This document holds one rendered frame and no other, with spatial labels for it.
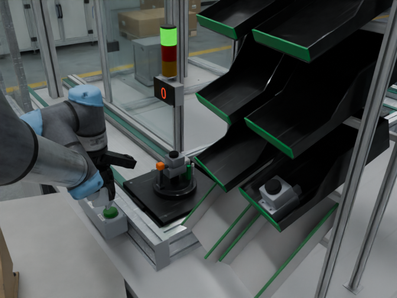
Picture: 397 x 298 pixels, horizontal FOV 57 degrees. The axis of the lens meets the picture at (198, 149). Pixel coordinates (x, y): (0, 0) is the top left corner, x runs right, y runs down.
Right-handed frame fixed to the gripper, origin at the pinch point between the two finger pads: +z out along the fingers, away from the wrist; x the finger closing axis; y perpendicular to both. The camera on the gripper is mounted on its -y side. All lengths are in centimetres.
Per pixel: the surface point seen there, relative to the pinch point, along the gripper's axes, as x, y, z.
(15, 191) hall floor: -173, 2, 99
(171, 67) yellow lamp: -15.1, -32.4, -29.8
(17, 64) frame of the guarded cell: -80, -1, -20
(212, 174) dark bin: 27.9, -14.3, -19.9
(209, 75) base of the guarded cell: -98, -118, 13
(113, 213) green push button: 1.6, -0.2, 2.2
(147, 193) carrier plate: -0.7, -13.1, 2.4
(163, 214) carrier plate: 10.6, -11.3, 2.4
